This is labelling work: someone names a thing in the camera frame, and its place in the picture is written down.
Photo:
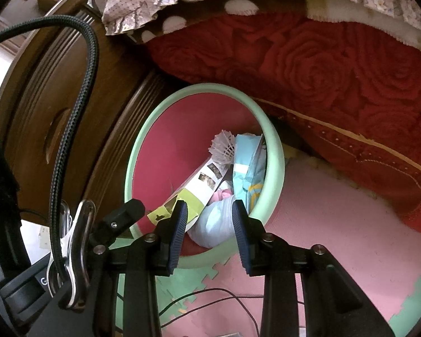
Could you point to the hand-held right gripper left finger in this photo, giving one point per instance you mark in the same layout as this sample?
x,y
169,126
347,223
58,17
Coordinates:
x,y
179,238

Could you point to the red bucket with green rim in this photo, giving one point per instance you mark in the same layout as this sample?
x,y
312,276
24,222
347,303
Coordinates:
x,y
182,130

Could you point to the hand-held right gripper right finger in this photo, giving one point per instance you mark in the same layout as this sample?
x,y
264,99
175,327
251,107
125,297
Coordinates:
x,y
240,238

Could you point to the brown wooden drawer cabinet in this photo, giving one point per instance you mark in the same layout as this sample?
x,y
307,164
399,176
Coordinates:
x,y
38,94

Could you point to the metal spring clip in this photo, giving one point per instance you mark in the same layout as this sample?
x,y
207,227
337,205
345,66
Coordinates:
x,y
79,245

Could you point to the white feather shuttlecock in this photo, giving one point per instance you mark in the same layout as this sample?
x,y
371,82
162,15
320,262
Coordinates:
x,y
224,147

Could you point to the green foam floor mat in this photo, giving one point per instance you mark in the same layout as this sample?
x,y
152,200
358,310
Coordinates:
x,y
182,281

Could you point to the brown polka dot cloth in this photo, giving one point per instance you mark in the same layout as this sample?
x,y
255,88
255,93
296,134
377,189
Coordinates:
x,y
203,14

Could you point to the blue face mask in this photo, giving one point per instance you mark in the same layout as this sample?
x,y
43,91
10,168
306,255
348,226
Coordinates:
x,y
214,224

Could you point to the teal wet wipes packet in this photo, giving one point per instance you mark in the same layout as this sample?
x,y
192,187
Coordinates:
x,y
249,168

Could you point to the pink foam floor mat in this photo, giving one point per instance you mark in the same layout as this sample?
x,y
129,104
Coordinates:
x,y
336,235

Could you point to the long white green carton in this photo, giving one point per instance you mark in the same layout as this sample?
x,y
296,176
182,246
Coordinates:
x,y
203,182

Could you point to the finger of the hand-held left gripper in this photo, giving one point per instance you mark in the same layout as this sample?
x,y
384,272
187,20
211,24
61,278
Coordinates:
x,y
122,217

